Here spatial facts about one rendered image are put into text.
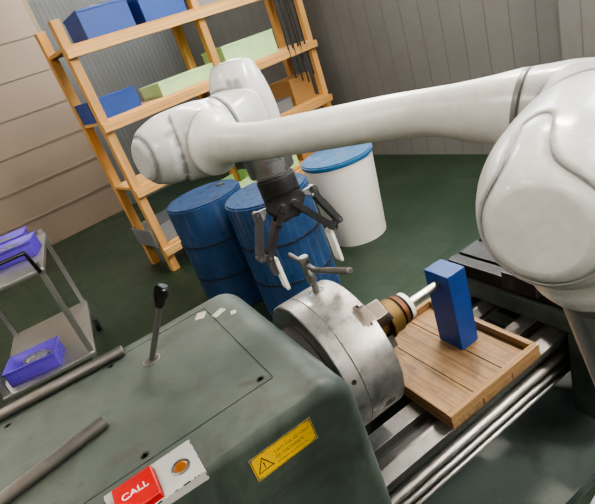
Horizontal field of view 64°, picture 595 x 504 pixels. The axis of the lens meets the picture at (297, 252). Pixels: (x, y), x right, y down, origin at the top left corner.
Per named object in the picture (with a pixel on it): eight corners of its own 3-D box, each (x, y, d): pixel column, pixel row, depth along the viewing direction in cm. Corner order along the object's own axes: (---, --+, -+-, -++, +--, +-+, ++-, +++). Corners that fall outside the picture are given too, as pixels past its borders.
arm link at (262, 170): (291, 135, 85) (303, 166, 87) (275, 136, 93) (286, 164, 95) (246, 155, 83) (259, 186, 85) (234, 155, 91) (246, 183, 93)
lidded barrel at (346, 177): (349, 216, 453) (327, 143, 423) (405, 216, 413) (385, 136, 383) (312, 248, 417) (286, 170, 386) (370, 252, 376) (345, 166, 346)
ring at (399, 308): (381, 319, 105) (412, 298, 108) (356, 305, 112) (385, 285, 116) (390, 351, 109) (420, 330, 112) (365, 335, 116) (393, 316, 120)
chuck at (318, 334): (377, 460, 96) (324, 331, 85) (303, 396, 123) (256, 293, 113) (390, 449, 97) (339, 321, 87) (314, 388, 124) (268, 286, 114)
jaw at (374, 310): (354, 350, 104) (365, 330, 94) (340, 333, 106) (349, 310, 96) (392, 324, 108) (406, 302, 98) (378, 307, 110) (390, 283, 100)
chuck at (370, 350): (390, 449, 97) (339, 321, 87) (314, 388, 124) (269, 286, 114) (422, 423, 100) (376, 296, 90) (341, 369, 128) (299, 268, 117)
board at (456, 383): (454, 430, 105) (451, 417, 103) (356, 361, 135) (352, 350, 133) (540, 356, 115) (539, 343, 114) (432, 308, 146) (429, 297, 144)
